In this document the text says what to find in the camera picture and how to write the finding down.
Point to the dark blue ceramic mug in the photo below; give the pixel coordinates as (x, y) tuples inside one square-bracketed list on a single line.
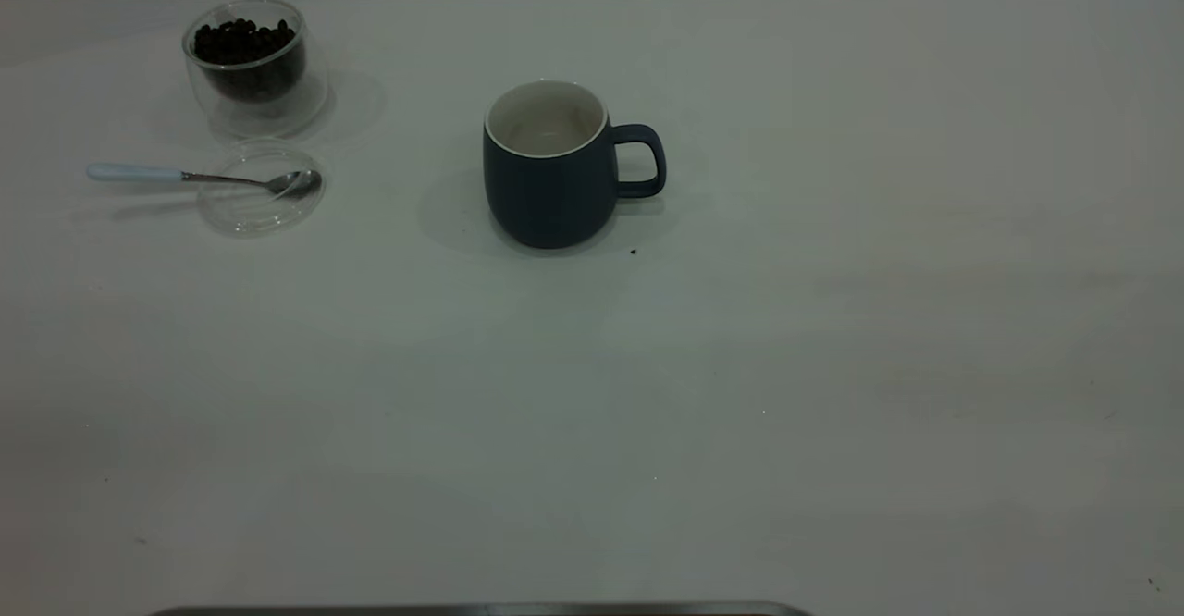
[(550, 195)]

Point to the clear glass lid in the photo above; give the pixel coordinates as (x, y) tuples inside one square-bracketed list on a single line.
[(250, 214)]

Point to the double-walled glass cup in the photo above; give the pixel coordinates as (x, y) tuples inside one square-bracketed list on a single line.
[(268, 112)]

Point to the dark coffee beans heap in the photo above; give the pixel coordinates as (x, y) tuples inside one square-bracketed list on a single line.
[(245, 47)]

